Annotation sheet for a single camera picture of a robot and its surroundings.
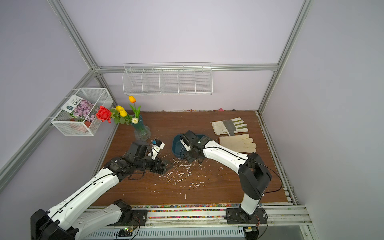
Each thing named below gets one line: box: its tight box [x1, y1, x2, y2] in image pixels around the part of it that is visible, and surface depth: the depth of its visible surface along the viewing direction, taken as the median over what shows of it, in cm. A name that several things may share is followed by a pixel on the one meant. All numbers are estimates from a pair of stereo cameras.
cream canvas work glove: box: [219, 134, 257, 153], surface depth 104 cm
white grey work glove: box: [211, 117, 249, 136], surface depth 114 cm
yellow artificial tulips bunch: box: [110, 95, 141, 126], surface depth 82 cm
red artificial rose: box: [96, 105, 112, 124], surface depth 71 cm
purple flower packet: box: [62, 95, 100, 123], surface depth 75 cm
